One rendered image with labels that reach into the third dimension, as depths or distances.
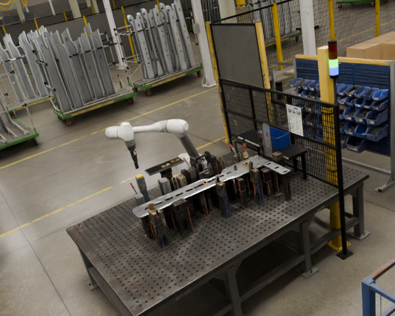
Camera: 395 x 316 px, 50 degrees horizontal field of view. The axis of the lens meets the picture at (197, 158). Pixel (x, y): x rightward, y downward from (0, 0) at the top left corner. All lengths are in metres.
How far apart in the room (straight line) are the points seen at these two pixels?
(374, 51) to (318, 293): 4.90
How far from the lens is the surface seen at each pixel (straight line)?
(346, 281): 4.21
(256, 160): 4.17
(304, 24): 8.08
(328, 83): 3.78
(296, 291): 4.11
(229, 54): 6.52
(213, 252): 3.52
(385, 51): 8.03
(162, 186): 3.86
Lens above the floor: 2.80
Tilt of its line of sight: 24 degrees down
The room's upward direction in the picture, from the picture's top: 12 degrees counter-clockwise
